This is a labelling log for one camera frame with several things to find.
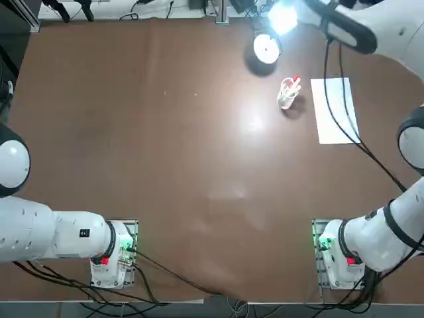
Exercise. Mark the white gooseneck desk lamp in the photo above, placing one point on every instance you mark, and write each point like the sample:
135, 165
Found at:
265, 49

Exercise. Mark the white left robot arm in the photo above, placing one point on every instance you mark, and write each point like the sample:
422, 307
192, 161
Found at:
66, 235

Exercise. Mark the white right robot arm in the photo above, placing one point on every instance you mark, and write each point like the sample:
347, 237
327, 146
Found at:
371, 238

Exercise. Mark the clear plastic pen cup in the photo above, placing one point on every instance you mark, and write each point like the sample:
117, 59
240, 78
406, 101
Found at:
286, 99

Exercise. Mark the red capped marker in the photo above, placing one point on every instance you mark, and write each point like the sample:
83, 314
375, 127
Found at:
295, 81

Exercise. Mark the white paper sheet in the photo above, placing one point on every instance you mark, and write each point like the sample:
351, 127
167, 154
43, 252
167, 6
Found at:
334, 126

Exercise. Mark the black tripod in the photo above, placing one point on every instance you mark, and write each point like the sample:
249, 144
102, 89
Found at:
61, 8

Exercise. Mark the aluminium camera post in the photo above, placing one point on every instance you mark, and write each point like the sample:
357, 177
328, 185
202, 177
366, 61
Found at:
222, 13

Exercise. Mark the aluminium frame profile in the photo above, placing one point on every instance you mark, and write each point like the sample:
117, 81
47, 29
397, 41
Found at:
28, 18

